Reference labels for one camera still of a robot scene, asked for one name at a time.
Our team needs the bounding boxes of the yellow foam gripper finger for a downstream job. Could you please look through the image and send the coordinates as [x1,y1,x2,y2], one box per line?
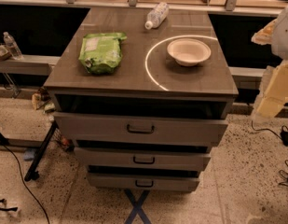
[254,61,288,119]

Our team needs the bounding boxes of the green rice chip bag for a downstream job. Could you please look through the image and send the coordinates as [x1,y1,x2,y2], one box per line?
[78,33,127,75]

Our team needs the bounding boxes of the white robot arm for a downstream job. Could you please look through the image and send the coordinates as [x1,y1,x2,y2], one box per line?
[252,6,288,120]

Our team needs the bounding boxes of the clear plastic bottle on cabinet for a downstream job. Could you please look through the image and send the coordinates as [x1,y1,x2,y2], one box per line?
[144,2,169,30]

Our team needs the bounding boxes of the small water bottle on shelf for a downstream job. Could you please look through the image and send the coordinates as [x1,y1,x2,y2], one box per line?
[4,32,23,60]

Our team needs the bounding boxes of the black power adapter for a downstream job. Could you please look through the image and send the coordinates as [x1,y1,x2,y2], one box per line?
[281,125,288,147]

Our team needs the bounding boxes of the white paper bowl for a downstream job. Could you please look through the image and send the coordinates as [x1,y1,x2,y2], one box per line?
[167,38,212,67]

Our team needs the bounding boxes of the grey drawer cabinet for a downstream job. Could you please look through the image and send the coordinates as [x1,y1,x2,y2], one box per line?
[45,7,238,179]

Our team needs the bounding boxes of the bottom grey drawer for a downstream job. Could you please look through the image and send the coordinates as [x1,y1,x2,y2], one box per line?
[87,173,199,192]

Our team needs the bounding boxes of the grey drawer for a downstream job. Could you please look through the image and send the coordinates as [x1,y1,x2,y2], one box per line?
[75,147,211,172]
[54,112,227,146]
[87,173,199,192]

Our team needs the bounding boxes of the blue tape cross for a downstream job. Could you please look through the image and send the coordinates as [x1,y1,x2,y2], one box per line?
[124,189,152,224]

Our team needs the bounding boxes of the middle grey drawer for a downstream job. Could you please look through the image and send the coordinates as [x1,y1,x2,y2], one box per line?
[75,147,211,172]

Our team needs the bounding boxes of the top grey drawer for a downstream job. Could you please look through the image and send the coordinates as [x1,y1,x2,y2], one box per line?
[54,112,227,146]

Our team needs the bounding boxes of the grey side shelf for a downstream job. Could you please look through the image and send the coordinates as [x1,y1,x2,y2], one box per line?
[0,55,60,76]

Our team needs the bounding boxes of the black table leg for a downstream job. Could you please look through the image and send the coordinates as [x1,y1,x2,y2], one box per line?
[24,121,58,182]

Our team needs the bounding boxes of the small container on shelf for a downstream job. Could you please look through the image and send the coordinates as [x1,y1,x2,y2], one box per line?
[0,45,11,61]

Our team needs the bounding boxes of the black floor cable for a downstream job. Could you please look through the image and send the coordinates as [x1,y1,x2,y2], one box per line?
[0,137,51,224]

